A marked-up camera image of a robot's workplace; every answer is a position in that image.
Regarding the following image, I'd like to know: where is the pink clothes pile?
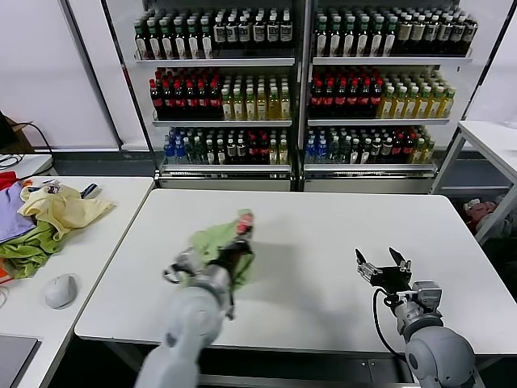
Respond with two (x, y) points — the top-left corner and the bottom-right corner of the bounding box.
(462, 196), (511, 235)

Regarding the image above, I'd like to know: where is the pale yellow shirt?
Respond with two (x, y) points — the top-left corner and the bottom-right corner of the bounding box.
(18, 183), (116, 239)

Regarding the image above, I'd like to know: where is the light green shirt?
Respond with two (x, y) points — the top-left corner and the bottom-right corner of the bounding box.
(188, 208), (259, 290)

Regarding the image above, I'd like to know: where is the grey cable bundle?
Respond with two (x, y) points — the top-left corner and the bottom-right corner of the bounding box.
(0, 153), (25, 171)

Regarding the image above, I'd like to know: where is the cardboard box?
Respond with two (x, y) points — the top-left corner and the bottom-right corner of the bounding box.
(0, 111), (36, 150)

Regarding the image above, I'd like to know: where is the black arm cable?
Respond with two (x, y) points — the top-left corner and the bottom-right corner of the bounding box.
(372, 287), (409, 356)
(162, 266), (183, 286)

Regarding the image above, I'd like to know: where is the white side table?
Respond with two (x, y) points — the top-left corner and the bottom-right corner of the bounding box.
(430, 120), (517, 246)

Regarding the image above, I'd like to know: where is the dark diagonal frame pole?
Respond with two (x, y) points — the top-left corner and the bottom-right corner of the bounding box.
(59, 0), (127, 153)

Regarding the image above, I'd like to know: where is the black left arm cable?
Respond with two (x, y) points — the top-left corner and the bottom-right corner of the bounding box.
(162, 266), (183, 286)

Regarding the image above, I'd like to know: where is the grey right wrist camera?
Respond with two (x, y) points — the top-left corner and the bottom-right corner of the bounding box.
(411, 281), (443, 312)

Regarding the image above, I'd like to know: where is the grey computer mouse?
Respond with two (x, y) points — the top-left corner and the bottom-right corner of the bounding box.
(44, 273), (78, 310)

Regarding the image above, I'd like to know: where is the grey laptop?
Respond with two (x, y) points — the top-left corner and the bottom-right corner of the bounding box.
(0, 333), (43, 388)

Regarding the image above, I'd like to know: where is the dark bottle beige label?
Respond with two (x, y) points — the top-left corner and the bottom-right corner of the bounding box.
(452, 15), (467, 57)
(439, 15), (453, 57)
(425, 15), (439, 57)
(412, 15), (427, 57)
(398, 15), (413, 57)
(465, 15), (479, 57)

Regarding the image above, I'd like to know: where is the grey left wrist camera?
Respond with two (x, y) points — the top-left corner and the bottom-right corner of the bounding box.
(163, 248), (203, 284)

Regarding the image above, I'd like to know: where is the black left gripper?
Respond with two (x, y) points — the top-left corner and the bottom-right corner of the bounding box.
(211, 238), (255, 280)

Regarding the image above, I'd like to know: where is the grey drinks display shelf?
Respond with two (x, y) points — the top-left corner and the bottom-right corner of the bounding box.
(103, 0), (308, 192)
(298, 0), (481, 195)

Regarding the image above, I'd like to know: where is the green crumpled cloth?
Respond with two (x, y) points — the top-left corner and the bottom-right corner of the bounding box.
(0, 220), (61, 280)

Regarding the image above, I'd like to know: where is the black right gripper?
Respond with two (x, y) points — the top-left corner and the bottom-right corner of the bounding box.
(354, 246), (414, 292)

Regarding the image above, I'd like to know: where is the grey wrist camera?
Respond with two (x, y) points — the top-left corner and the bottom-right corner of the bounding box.
(411, 281), (443, 312)
(163, 248), (203, 284)

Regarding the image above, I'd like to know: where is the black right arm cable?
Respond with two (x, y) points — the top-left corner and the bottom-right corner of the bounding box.
(372, 287), (409, 356)

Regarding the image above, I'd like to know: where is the dark bottle white square label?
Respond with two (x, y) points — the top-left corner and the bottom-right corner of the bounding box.
(267, 15), (280, 58)
(280, 15), (294, 58)
(213, 15), (228, 58)
(253, 15), (267, 58)
(237, 15), (251, 58)
(226, 15), (239, 58)

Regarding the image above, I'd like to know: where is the green cap dark tea bottle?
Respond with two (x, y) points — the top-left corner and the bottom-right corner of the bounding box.
(384, 16), (397, 57)
(329, 16), (343, 57)
(148, 19), (162, 61)
(174, 19), (188, 61)
(371, 16), (385, 57)
(343, 16), (357, 57)
(187, 19), (201, 61)
(134, 19), (149, 61)
(200, 19), (215, 61)
(357, 16), (372, 57)
(315, 16), (330, 57)
(161, 19), (175, 61)

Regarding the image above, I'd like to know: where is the purple cloth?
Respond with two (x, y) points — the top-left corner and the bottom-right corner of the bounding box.
(0, 179), (37, 243)

